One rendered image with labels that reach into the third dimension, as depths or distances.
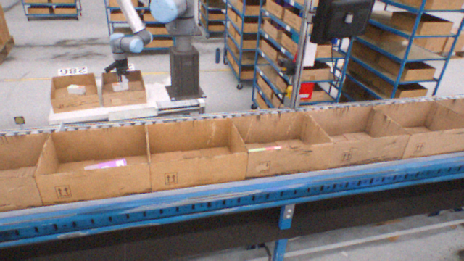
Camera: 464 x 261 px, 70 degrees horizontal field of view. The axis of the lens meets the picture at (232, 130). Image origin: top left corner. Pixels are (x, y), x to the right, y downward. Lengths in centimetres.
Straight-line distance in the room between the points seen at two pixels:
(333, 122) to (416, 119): 54
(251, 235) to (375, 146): 69
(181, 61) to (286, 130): 95
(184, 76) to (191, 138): 86
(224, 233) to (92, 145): 71
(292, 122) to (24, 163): 124
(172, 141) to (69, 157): 45
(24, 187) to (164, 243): 60
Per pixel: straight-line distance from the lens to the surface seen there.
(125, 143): 159
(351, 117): 188
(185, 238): 159
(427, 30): 325
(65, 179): 135
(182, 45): 235
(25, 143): 164
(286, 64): 226
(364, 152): 163
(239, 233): 161
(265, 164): 142
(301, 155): 146
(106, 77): 270
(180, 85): 240
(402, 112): 208
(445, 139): 191
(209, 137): 161
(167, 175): 134
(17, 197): 143
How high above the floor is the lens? 183
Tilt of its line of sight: 32 degrees down
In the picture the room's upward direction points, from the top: 3 degrees clockwise
